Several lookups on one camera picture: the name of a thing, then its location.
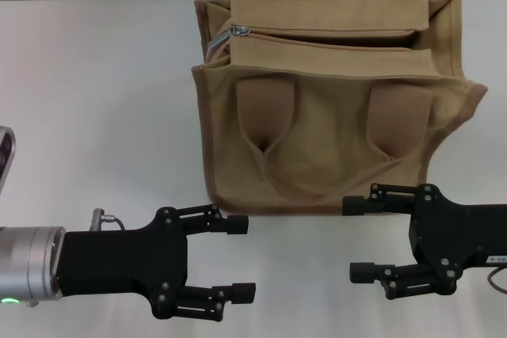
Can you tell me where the left arm gripper cable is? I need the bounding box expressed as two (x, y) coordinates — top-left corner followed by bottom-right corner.
(87, 207), (127, 233)

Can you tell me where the arm gripper cable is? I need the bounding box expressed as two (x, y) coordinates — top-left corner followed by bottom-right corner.
(487, 267), (507, 295)
(87, 207), (127, 233)

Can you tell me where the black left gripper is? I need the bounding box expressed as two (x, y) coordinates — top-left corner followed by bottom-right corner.
(55, 203), (250, 320)

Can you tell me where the right arm gripper cable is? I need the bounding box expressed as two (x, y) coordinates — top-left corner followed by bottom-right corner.
(487, 267), (507, 295)

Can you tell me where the silver metal zipper pull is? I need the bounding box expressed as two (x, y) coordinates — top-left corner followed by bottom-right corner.
(205, 25), (251, 58)

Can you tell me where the khaki canvas food bag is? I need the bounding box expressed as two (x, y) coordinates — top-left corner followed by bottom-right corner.
(191, 0), (489, 216)

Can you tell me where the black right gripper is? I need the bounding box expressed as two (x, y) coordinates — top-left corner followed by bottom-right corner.
(342, 182), (507, 300)

